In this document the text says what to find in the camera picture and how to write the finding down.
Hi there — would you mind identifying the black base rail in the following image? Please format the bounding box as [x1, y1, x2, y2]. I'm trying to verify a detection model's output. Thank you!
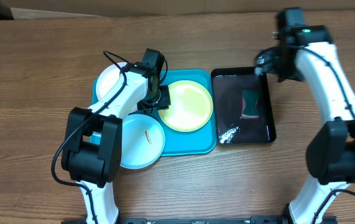
[61, 215, 338, 224]

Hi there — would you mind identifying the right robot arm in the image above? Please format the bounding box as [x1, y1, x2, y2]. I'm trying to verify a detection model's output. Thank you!
[255, 7, 355, 223]

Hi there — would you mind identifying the light blue plate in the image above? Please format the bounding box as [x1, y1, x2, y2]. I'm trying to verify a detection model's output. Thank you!
[121, 114, 165, 169]

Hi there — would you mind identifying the white pink plate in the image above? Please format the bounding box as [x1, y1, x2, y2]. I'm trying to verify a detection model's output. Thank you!
[95, 62, 141, 115]

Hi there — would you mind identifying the black plastic tray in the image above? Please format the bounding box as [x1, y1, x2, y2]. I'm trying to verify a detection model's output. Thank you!
[211, 67, 277, 145]

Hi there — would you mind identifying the green scrub sponge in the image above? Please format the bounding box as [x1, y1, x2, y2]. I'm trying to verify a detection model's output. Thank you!
[241, 90, 259, 119]

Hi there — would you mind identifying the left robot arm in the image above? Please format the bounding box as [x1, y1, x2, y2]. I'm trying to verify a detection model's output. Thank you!
[53, 62, 170, 223]

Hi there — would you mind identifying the teal plastic tray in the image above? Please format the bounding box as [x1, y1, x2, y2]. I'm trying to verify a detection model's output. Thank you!
[89, 68, 218, 157]

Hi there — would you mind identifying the yellow green plate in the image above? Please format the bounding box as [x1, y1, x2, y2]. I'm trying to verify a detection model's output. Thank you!
[159, 80, 213, 132]

